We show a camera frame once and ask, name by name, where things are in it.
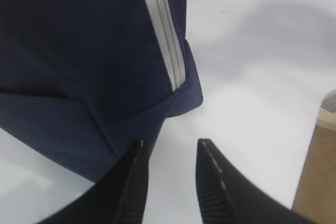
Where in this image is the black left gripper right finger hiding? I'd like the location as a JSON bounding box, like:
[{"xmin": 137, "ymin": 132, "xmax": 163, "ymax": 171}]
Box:
[{"xmin": 196, "ymin": 138, "xmax": 311, "ymax": 224}]

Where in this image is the navy blue lunch bag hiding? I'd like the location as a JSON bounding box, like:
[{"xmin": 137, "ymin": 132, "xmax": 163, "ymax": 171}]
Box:
[{"xmin": 1, "ymin": 0, "xmax": 203, "ymax": 182}]

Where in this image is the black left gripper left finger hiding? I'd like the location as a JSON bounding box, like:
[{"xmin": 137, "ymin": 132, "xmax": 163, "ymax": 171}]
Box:
[{"xmin": 42, "ymin": 140, "xmax": 149, "ymax": 224}]

